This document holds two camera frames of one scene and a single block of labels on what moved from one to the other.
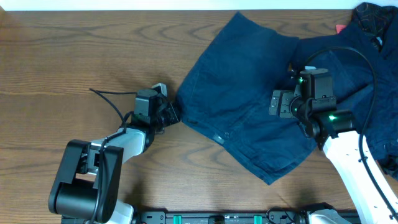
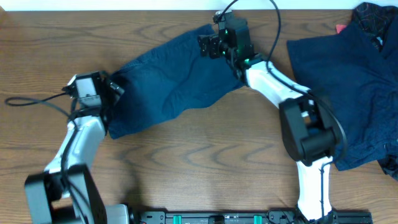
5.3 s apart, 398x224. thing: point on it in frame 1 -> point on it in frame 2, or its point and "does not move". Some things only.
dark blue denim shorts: (225, 94) -> (159, 85)
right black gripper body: (290, 106) -> (217, 48)
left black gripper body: (171, 112) -> (112, 88)
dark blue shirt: (365, 79) does not move
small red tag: (339, 27) does not move
